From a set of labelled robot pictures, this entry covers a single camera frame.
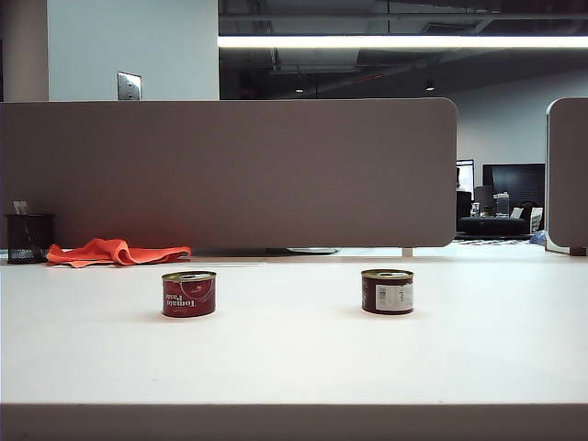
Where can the red can with white label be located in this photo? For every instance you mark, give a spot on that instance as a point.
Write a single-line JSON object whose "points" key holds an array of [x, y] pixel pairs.
{"points": [[387, 296]]}

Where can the red Tomato Paste can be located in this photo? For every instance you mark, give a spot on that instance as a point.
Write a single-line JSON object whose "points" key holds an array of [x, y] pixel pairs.
{"points": [[188, 298]]}

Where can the grey oval stand base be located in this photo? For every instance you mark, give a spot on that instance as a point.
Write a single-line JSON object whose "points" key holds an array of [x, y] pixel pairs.
{"points": [[312, 250]]}

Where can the large grey desk partition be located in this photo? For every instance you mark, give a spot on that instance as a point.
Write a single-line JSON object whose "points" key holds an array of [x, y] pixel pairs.
{"points": [[229, 174]]}

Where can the white framed monitor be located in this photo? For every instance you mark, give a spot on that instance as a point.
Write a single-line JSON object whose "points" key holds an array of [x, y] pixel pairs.
{"points": [[465, 174]]}

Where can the orange cloth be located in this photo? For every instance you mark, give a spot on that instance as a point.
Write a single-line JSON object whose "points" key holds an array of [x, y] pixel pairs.
{"points": [[115, 252]]}

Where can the grey office chair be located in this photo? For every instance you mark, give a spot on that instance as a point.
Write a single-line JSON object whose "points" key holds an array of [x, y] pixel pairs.
{"points": [[482, 195]]}

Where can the black hanging ceiling lamp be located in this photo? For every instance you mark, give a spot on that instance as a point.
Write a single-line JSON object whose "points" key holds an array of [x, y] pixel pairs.
{"points": [[429, 85]]}

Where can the black round sofa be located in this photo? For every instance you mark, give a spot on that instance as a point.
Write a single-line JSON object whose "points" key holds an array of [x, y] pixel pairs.
{"points": [[491, 225]]}

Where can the long ceiling light strip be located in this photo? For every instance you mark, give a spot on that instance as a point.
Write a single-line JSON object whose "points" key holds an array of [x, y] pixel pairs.
{"points": [[395, 41]]}

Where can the blue bag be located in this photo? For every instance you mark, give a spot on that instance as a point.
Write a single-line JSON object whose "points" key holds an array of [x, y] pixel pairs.
{"points": [[538, 237]]}

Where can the black mesh pen holder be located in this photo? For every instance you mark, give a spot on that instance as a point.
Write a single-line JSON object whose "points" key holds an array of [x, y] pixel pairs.
{"points": [[28, 239]]}

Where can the narrow grey desk partition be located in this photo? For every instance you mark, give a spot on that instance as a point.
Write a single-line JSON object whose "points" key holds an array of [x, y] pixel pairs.
{"points": [[568, 174]]}

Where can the metal wall switch plate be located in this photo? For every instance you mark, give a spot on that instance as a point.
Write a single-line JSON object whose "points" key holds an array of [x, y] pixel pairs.
{"points": [[129, 86]]}

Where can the large black wall screen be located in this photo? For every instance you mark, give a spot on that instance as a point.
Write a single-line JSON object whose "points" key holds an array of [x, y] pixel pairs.
{"points": [[519, 181]]}

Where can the brown partition bracket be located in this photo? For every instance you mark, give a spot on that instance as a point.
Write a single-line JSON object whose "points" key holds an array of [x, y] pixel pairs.
{"points": [[578, 251]]}

